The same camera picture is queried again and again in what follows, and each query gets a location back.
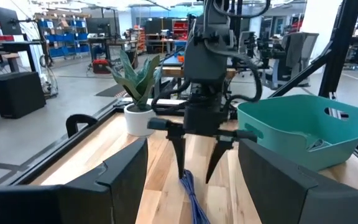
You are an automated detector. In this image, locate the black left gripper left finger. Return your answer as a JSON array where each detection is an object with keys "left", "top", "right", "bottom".
[{"left": 0, "top": 138, "right": 149, "bottom": 224}]

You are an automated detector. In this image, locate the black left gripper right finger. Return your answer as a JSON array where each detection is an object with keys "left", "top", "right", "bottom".
[{"left": 237, "top": 138, "right": 358, "bottom": 224}]

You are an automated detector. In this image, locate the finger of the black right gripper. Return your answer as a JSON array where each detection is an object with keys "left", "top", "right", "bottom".
[
  {"left": 166, "top": 129, "right": 188, "bottom": 180},
  {"left": 205, "top": 136, "right": 234, "bottom": 184}
]

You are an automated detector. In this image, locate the purple USB-C cable bundle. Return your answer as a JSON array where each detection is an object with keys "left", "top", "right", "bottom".
[{"left": 180, "top": 169, "right": 211, "bottom": 224}]

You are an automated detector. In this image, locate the white plant pot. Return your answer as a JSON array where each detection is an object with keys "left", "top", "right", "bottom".
[{"left": 123, "top": 103, "right": 157, "bottom": 138}]

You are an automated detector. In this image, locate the teal plastic bin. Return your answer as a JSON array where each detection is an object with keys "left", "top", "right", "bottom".
[{"left": 236, "top": 94, "right": 358, "bottom": 172}]

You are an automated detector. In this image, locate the green succulent plant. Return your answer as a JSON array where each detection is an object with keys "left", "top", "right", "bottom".
[{"left": 109, "top": 49, "right": 163, "bottom": 110}]

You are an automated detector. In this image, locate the grey office chair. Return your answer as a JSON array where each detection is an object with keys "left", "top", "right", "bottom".
[{"left": 261, "top": 32, "right": 319, "bottom": 90}]

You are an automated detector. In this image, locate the red tool box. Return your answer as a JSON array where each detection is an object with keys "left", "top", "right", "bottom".
[{"left": 91, "top": 58, "right": 111, "bottom": 75}]

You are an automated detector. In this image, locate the black floor cabinet box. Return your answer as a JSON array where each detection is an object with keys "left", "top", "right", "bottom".
[{"left": 0, "top": 72, "right": 47, "bottom": 119}]

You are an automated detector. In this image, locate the shelf with blue bins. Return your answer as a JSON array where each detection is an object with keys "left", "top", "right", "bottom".
[{"left": 37, "top": 14, "right": 90, "bottom": 58}]

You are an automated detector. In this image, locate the black monitor on stand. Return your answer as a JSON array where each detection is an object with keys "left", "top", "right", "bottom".
[{"left": 0, "top": 6, "right": 23, "bottom": 35}]

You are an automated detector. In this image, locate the black arched clamp handle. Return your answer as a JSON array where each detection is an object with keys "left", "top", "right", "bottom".
[{"left": 65, "top": 113, "right": 99, "bottom": 139}]

